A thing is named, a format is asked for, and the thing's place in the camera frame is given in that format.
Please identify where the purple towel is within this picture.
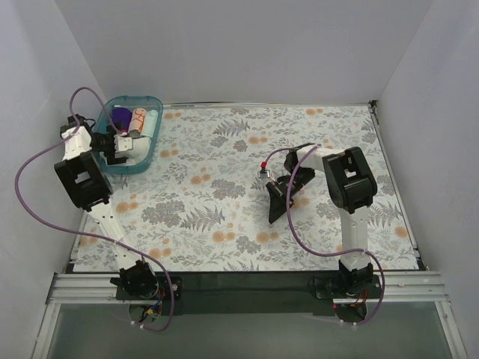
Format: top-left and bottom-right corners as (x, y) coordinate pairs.
(112, 107), (132, 132)

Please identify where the white towel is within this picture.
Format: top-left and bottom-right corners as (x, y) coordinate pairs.
(126, 137), (151, 165)

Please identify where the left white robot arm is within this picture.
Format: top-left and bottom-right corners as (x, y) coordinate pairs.
(54, 114), (159, 299)

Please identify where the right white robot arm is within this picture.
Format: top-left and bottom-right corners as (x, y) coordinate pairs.
(258, 143), (377, 298)

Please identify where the teal plastic tray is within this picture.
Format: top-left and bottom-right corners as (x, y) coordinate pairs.
(96, 96), (163, 175)

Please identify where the floral table mat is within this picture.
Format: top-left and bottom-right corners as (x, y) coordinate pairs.
(74, 104), (420, 273)

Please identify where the orange patterned rolled towel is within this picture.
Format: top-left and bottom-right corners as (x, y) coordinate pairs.
(128, 108), (147, 138)

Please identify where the mint rolled towel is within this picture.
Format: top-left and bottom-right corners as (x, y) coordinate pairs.
(141, 110), (159, 138)

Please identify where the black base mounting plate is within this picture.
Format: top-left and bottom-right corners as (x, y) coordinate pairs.
(115, 271), (385, 322)

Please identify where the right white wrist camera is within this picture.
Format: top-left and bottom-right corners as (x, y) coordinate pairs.
(257, 162), (272, 180)

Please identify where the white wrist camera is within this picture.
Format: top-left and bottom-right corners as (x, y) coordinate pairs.
(114, 135), (134, 153)
(257, 162), (272, 180)

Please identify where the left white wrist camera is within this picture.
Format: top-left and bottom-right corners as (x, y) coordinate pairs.
(114, 135), (134, 153)

